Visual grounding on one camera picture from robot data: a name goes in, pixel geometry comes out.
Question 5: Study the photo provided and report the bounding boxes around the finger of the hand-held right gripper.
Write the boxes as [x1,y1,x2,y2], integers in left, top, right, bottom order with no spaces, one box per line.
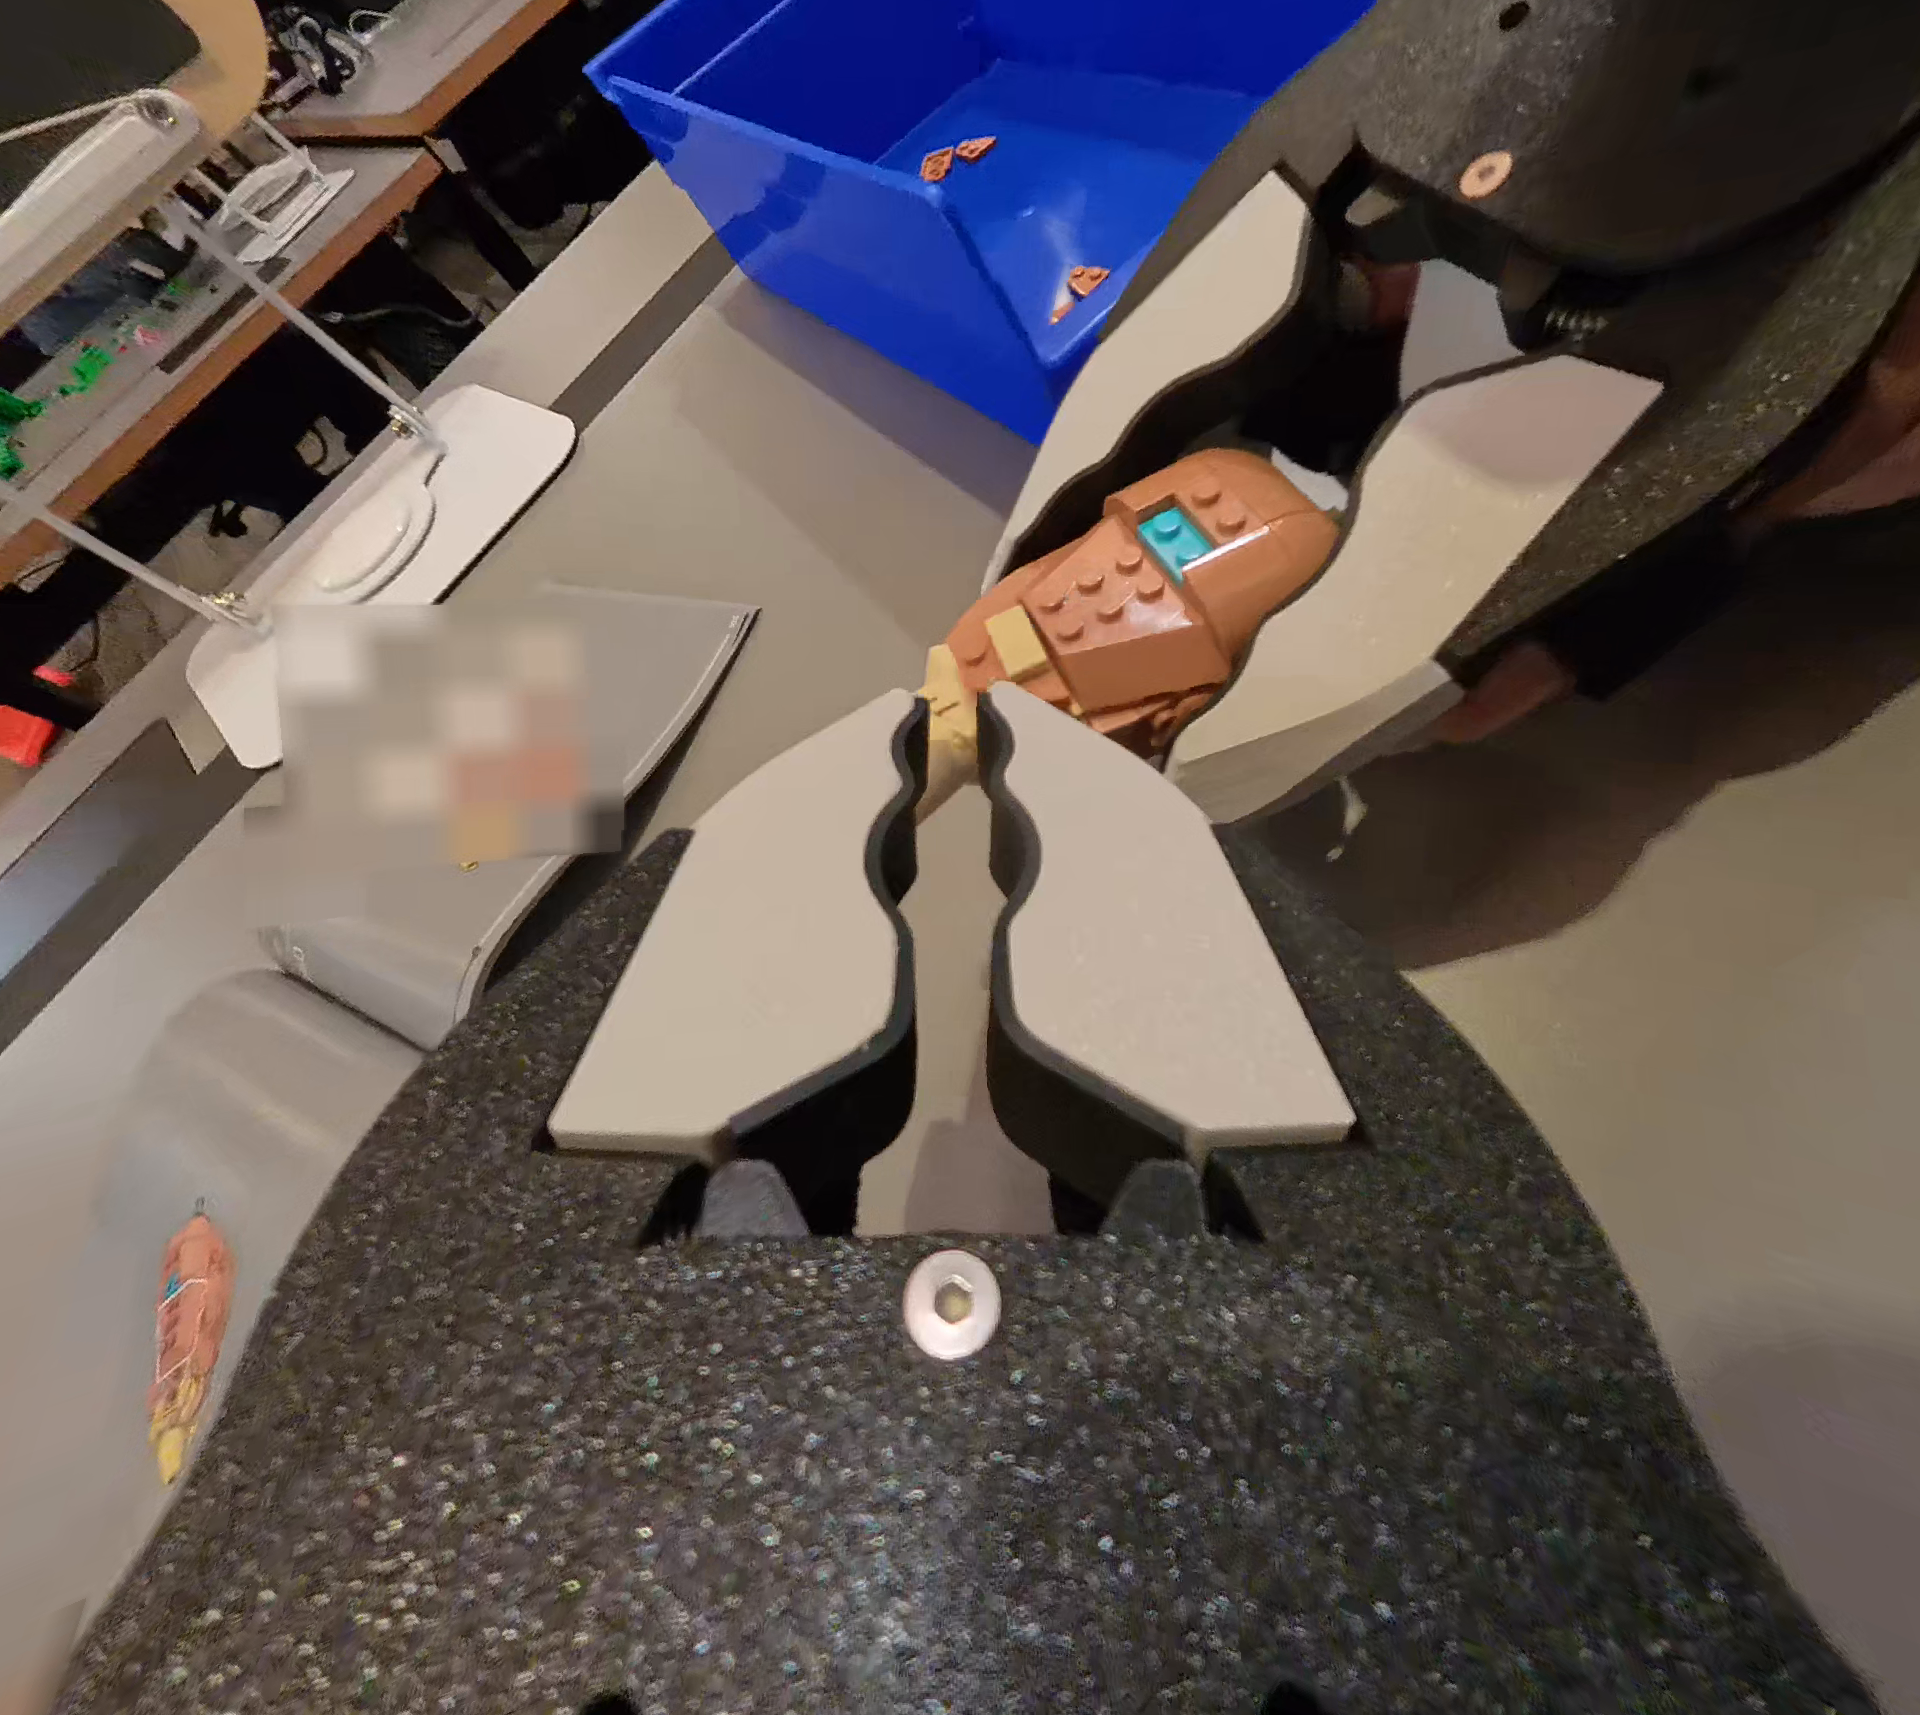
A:
[1166,357,1671,827]
[982,167,1323,607]

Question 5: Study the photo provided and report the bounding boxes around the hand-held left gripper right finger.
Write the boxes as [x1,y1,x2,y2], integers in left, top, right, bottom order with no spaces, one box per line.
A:
[979,683,1361,1158]

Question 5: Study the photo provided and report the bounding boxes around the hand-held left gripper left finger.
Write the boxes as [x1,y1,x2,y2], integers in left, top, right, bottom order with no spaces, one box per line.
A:
[544,689,925,1152]

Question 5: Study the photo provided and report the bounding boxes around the brown brick model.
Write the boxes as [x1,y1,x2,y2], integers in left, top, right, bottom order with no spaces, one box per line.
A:
[922,447,1345,819]

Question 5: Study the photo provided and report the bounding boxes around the large blue storage bin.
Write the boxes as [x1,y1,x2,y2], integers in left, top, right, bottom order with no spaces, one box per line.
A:
[584,0,1519,445]

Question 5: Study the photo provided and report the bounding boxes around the neighbouring wooden desk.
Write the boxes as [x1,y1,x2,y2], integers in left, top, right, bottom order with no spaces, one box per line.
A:
[0,137,457,585]

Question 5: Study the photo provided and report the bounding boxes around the grey instruction booklet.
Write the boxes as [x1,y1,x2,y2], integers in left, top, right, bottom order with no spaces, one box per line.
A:
[0,581,762,1596]

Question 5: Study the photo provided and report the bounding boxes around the green brick pieces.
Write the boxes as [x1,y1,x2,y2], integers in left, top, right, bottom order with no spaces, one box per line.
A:
[0,331,127,475]

